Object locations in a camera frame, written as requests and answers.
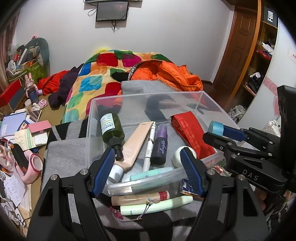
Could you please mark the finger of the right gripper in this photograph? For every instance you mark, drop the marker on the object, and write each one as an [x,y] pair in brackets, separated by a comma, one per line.
[224,144]
[252,136]

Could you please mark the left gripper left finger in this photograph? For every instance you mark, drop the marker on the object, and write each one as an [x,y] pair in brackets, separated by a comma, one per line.
[51,219]

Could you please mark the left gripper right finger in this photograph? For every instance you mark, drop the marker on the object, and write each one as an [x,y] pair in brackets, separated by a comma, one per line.
[230,210]

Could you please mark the teal tape roll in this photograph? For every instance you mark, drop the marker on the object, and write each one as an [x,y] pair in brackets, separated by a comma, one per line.
[216,128]

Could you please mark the red foil pouch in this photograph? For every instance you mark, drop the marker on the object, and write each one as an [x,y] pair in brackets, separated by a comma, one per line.
[190,130]

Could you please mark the blue staples box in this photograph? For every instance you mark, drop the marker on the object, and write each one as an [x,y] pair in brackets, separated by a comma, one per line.
[185,187]

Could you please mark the purple spray bottle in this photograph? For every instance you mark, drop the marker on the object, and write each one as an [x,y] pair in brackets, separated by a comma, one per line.
[159,151]

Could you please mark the mint green bottle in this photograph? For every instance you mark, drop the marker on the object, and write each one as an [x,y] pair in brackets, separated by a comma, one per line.
[150,173]

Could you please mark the white pen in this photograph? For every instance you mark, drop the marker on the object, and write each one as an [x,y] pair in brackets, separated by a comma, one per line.
[148,152]

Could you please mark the pale green tube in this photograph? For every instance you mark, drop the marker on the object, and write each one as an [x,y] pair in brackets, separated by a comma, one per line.
[150,207]

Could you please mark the beige tube red cap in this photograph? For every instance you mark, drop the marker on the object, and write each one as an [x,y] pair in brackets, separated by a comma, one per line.
[155,197]

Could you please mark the beige cosmetic tube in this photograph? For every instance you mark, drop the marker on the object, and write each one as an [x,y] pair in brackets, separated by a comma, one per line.
[131,149]

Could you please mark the dark green labelled bottle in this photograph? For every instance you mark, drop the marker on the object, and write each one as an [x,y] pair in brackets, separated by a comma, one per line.
[112,132]

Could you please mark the pink headphones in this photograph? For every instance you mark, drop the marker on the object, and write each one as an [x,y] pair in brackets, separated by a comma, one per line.
[28,164]

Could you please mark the clear plastic storage bin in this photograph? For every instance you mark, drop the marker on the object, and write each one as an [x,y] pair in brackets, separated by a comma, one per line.
[148,138]

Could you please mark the orange down jacket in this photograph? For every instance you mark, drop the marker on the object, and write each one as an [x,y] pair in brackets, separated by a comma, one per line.
[177,77]

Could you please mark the pink card box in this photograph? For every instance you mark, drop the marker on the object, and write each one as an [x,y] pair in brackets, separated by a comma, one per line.
[40,127]

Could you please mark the wooden shelf unit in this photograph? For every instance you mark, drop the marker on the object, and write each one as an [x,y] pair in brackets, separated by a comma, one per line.
[263,51]

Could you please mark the wooden door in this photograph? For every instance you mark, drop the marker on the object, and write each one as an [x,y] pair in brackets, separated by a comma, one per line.
[235,55]

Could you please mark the blue notebook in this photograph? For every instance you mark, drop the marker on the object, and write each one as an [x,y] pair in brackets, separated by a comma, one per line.
[11,123]

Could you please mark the pink bunny toy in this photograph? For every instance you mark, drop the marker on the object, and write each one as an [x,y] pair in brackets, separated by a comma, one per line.
[32,91]

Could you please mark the red box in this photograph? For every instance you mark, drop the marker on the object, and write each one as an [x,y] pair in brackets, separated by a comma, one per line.
[12,95]

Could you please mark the red garment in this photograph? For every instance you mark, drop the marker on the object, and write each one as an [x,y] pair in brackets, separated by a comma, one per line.
[51,84]

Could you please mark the colourful patchwork quilt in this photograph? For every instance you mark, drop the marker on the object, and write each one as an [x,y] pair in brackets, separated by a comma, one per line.
[94,79]

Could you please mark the green cardboard box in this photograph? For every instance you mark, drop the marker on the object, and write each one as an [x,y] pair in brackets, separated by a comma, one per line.
[37,71]

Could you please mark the grey neck pillow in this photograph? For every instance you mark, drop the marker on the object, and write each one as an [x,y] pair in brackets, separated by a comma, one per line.
[40,49]

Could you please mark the striped pink gold curtain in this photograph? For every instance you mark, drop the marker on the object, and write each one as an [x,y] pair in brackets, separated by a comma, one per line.
[6,41]

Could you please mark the small wall monitor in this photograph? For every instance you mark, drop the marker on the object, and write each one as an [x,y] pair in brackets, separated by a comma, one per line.
[112,11]

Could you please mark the large wall television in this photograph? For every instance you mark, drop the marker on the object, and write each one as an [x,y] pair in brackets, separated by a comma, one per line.
[96,1]

